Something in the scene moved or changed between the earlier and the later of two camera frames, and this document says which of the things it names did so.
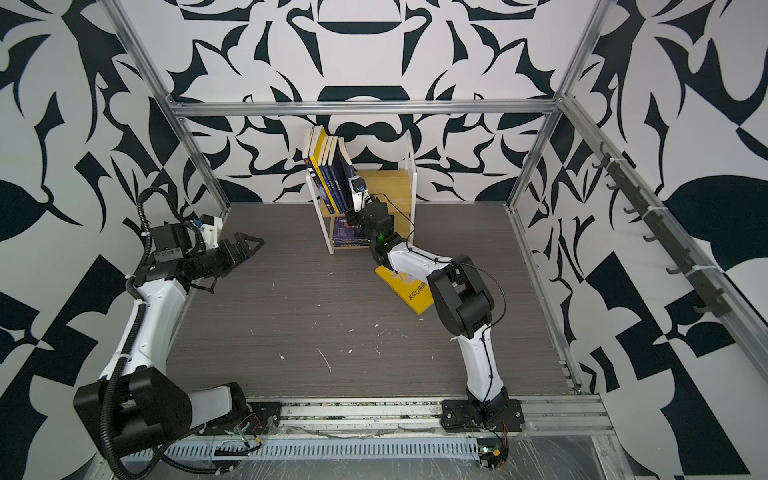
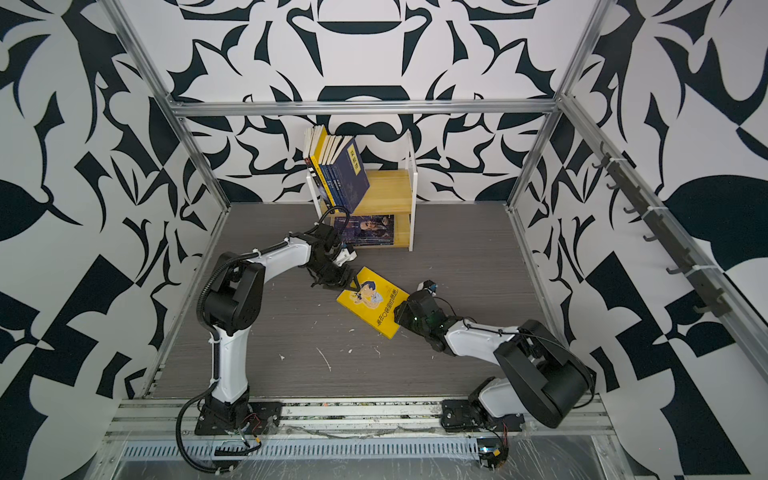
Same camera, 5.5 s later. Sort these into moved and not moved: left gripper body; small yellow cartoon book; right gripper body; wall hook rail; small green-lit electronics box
Moved: left gripper body; small yellow cartoon book; right gripper body
Not moved: small green-lit electronics box; wall hook rail
